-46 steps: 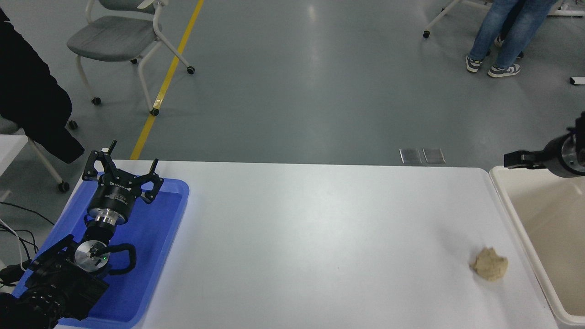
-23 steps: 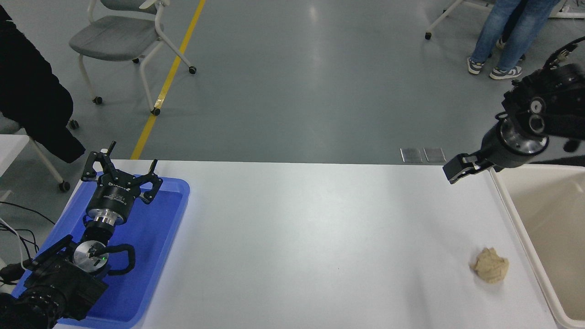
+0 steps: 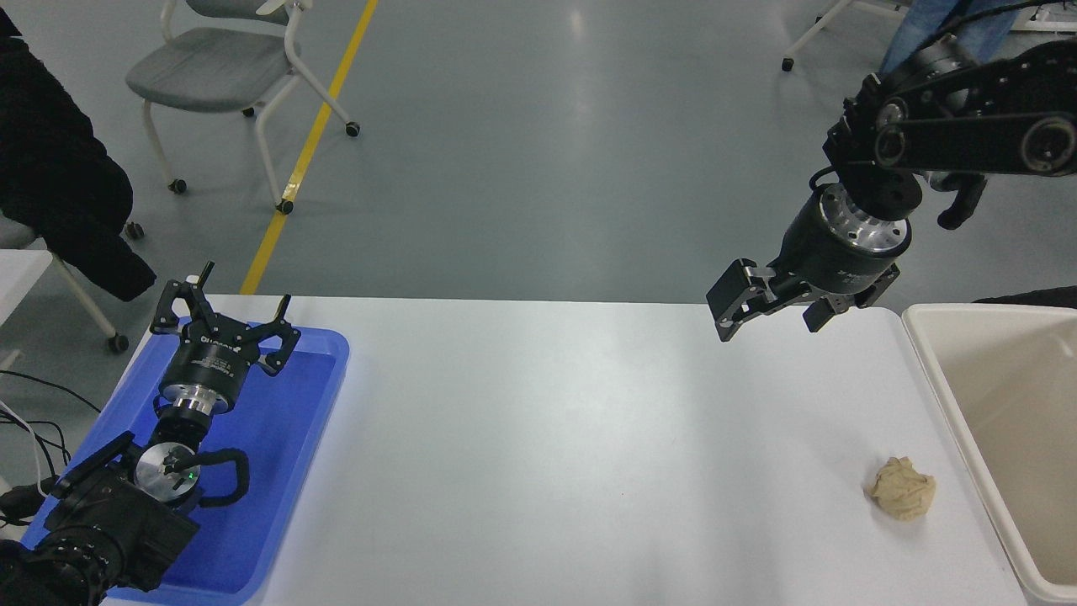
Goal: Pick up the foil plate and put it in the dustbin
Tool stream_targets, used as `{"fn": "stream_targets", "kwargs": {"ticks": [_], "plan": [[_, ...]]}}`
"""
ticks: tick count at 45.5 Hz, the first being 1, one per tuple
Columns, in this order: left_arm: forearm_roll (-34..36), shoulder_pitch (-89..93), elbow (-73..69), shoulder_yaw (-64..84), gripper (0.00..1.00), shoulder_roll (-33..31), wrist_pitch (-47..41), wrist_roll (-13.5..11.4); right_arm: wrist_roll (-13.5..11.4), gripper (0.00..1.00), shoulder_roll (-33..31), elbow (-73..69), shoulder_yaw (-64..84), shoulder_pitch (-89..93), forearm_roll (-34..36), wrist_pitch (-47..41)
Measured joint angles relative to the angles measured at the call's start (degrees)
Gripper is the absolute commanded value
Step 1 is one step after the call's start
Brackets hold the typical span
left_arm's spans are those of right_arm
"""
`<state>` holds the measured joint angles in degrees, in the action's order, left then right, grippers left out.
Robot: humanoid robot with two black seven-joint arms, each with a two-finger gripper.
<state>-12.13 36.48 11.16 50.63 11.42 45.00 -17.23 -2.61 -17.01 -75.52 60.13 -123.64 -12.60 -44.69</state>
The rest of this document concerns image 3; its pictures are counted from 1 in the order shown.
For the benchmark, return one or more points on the white frame leg with caster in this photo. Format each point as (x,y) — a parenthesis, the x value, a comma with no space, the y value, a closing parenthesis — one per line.
(812,34)

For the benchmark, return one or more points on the seated person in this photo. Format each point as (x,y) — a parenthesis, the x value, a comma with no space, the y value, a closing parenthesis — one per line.
(59,177)

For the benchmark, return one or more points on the standing person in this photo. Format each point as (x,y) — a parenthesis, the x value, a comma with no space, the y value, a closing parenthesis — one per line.
(921,21)

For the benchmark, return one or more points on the crumpled tan paper ball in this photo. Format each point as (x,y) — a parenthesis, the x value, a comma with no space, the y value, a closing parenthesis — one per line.
(900,488)

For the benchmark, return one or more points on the white stand base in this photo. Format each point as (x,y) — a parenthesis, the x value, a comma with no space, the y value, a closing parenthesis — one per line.
(1043,27)

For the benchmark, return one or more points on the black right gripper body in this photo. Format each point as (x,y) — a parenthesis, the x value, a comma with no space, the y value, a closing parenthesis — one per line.
(829,257)

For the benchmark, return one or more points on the large pale bin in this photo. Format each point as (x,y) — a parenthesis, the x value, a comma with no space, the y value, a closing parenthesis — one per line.
(1018,438)

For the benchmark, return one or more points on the white-legged chair with casters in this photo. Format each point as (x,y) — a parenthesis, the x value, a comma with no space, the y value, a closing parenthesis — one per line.
(84,299)

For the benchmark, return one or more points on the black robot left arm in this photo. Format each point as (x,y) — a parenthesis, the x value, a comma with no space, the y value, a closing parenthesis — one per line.
(118,522)

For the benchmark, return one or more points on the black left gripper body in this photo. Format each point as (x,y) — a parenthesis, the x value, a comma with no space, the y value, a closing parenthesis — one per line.
(210,362)

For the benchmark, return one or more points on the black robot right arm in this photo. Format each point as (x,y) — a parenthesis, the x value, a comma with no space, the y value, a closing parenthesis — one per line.
(959,139)

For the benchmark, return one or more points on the grey chair with casters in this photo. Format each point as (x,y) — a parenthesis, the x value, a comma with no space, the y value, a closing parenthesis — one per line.
(210,67)

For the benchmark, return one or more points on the blue plastic tray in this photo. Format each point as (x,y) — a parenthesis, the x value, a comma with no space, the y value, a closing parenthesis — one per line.
(278,438)

